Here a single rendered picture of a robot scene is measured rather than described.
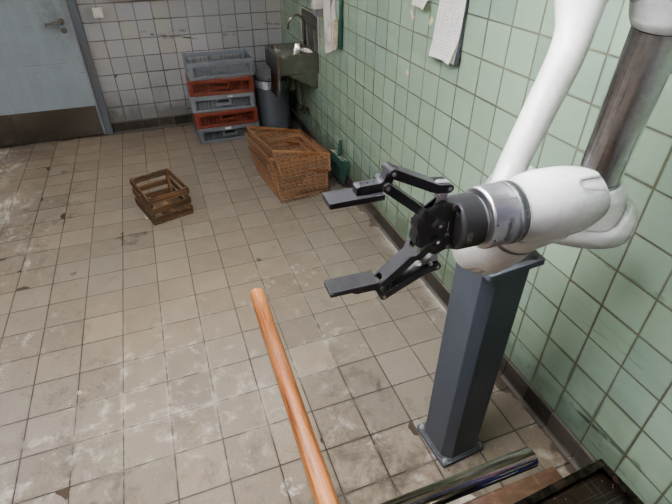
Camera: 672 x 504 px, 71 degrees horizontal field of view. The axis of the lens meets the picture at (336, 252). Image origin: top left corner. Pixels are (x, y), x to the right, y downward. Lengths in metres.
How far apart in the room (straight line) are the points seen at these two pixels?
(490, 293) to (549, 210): 0.81
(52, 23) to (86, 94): 0.64
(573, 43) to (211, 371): 2.06
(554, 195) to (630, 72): 0.54
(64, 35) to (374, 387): 4.15
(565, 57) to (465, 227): 0.41
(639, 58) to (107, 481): 2.20
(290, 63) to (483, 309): 3.10
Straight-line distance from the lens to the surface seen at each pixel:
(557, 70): 0.93
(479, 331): 1.59
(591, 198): 0.74
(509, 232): 0.67
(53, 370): 2.77
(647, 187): 1.69
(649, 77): 1.19
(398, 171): 0.56
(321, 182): 3.72
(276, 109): 4.93
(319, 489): 0.71
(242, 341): 2.57
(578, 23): 0.97
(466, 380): 1.76
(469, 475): 0.78
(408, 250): 0.65
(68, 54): 5.24
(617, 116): 1.23
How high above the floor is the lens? 1.83
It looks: 36 degrees down
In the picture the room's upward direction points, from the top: straight up
